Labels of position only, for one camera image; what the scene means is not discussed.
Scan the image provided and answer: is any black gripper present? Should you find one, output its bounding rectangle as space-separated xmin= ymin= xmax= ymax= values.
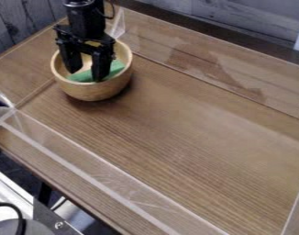
xmin=53 ymin=21 xmax=115 ymax=82

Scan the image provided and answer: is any green rectangular block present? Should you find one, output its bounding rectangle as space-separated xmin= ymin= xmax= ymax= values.
xmin=67 ymin=60 xmax=126 ymax=83

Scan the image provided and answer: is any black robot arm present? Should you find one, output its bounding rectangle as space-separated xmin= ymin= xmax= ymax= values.
xmin=54 ymin=0 xmax=115 ymax=82

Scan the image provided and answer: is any brown wooden bowl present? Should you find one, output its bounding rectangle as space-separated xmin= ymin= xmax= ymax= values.
xmin=51 ymin=40 xmax=133 ymax=101

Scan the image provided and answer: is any grey round base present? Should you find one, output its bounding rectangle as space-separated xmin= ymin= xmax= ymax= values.
xmin=0 ymin=218 xmax=55 ymax=235

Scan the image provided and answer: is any clear acrylic barrier wall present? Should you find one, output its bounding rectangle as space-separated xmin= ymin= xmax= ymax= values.
xmin=0 ymin=10 xmax=299 ymax=235

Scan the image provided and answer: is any grey metal bracket with screw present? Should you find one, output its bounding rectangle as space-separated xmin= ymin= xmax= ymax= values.
xmin=34 ymin=200 xmax=83 ymax=235

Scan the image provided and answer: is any black cable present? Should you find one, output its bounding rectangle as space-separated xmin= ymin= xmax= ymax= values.
xmin=0 ymin=202 xmax=27 ymax=235

